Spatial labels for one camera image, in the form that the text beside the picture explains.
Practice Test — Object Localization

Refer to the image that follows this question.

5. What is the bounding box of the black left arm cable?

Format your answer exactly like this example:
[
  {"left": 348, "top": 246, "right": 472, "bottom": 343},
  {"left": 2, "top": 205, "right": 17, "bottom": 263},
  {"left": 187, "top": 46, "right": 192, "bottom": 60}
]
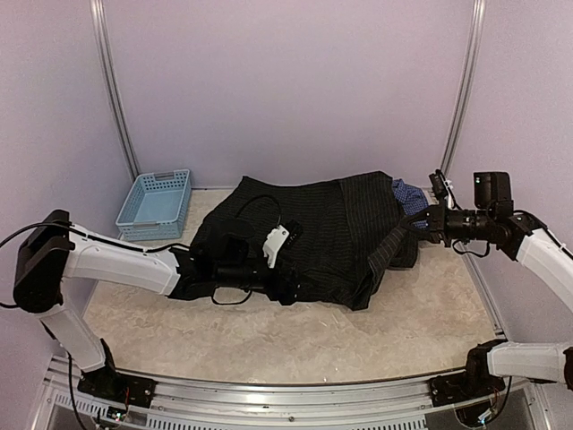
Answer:
[{"left": 0, "top": 194, "right": 286, "bottom": 310}]

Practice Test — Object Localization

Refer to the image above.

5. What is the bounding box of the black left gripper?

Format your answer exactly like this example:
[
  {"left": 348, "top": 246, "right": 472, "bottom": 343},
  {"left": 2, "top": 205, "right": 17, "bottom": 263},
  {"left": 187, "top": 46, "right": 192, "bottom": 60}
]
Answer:
[{"left": 216, "top": 253, "right": 321, "bottom": 305}]

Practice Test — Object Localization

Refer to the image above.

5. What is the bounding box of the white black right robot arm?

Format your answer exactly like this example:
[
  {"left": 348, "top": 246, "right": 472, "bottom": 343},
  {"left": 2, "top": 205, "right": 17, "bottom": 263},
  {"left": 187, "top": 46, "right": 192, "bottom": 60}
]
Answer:
[{"left": 400, "top": 170, "right": 572, "bottom": 398}]

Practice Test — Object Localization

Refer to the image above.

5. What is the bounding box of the aluminium corner post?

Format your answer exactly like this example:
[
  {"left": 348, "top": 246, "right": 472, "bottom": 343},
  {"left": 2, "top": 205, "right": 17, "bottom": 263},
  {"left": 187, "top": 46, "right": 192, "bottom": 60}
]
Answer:
[
  {"left": 440, "top": 0, "right": 487, "bottom": 176},
  {"left": 90, "top": 0, "right": 141, "bottom": 182}
]

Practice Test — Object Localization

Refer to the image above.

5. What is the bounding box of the right aluminium corner post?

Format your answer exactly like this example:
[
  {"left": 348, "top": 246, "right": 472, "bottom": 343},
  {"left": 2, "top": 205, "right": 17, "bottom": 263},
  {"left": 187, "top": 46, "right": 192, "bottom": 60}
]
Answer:
[{"left": 440, "top": 0, "right": 487, "bottom": 176}]

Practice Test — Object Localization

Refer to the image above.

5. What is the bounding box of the left aluminium corner post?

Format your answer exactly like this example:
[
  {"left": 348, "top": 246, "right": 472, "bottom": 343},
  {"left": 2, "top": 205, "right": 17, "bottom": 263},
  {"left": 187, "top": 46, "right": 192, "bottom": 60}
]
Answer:
[{"left": 90, "top": 0, "right": 141, "bottom": 182}]

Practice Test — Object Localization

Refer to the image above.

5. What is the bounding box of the black pinstriped long sleeve shirt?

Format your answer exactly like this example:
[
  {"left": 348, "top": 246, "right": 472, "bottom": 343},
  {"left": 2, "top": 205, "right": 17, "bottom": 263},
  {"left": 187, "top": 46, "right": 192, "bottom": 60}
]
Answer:
[{"left": 191, "top": 171, "right": 418, "bottom": 311}]

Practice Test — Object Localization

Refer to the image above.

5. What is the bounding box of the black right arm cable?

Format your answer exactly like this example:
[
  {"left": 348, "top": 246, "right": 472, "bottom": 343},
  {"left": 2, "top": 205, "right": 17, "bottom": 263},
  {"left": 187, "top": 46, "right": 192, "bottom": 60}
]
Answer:
[{"left": 438, "top": 169, "right": 516, "bottom": 422}]

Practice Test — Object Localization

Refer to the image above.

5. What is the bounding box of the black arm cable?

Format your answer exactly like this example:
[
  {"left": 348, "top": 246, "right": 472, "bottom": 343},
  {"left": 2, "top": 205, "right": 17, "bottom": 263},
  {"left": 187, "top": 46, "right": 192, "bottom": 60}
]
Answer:
[
  {"left": 438, "top": 169, "right": 516, "bottom": 422},
  {"left": 0, "top": 194, "right": 286, "bottom": 310}
]

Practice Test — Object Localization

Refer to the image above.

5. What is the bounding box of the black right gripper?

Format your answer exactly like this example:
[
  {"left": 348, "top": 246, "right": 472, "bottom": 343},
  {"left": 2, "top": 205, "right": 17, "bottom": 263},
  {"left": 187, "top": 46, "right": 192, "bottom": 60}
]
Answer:
[{"left": 402, "top": 198, "right": 494, "bottom": 247}]

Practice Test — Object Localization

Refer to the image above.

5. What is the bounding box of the aluminium front rail frame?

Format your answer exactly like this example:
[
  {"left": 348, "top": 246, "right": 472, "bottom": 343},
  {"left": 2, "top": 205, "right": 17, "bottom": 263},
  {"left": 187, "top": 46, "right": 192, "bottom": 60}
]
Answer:
[{"left": 30, "top": 353, "right": 556, "bottom": 430}]

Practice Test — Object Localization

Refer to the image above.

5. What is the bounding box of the light blue plastic basket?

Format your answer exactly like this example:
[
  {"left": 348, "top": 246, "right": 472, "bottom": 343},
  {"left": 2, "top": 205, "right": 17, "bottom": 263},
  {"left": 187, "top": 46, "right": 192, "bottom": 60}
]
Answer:
[{"left": 115, "top": 169, "right": 192, "bottom": 242}]

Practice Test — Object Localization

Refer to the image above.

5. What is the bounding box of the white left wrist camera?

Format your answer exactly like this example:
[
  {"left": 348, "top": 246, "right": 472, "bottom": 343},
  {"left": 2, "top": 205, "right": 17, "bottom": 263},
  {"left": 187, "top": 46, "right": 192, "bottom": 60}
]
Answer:
[{"left": 262, "top": 220, "right": 304, "bottom": 269}]

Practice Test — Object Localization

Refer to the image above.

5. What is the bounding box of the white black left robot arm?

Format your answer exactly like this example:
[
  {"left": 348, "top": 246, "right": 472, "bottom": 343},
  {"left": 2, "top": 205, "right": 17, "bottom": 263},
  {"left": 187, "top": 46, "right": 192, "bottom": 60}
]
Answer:
[{"left": 13, "top": 210, "right": 303, "bottom": 407}]

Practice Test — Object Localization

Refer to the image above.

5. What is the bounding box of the blue checked folded shirt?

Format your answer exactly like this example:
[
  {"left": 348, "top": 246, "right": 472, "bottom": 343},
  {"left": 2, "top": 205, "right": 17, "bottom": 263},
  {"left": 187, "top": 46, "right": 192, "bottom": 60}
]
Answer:
[{"left": 391, "top": 179, "right": 429, "bottom": 216}]

